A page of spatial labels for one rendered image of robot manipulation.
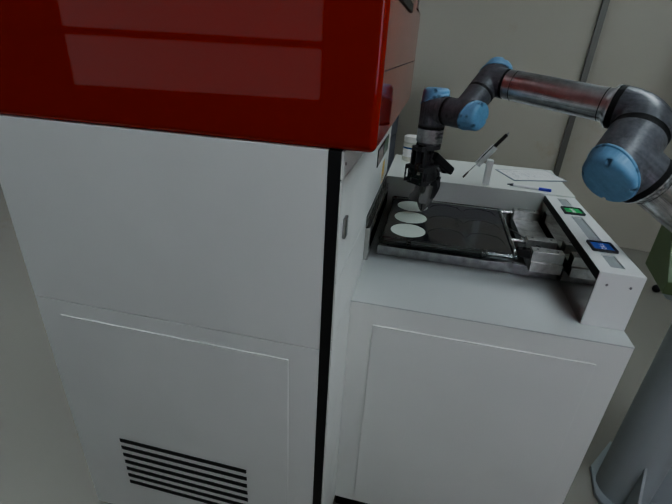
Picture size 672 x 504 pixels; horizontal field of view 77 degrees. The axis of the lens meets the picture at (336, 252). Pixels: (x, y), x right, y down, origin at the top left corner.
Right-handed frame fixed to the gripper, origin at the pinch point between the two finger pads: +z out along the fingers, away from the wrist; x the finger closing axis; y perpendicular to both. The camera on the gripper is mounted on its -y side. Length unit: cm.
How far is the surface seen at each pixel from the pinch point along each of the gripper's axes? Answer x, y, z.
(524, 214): 18.9, -29.6, 2.6
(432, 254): 14.3, 11.4, 8.0
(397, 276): 14.7, 26.1, 10.4
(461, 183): -1.1, -20.5, -4.0
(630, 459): 72, -33, 71
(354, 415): 19, 42, 48
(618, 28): -53, -258, -64
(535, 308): 44.9, 9.3, 10.4
